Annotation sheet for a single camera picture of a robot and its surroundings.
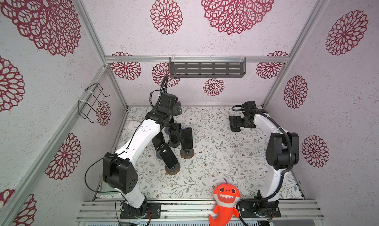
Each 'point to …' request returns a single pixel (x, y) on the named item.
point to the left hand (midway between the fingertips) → (170, 106)
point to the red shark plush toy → (226, 196)
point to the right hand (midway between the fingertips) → (240, 121)
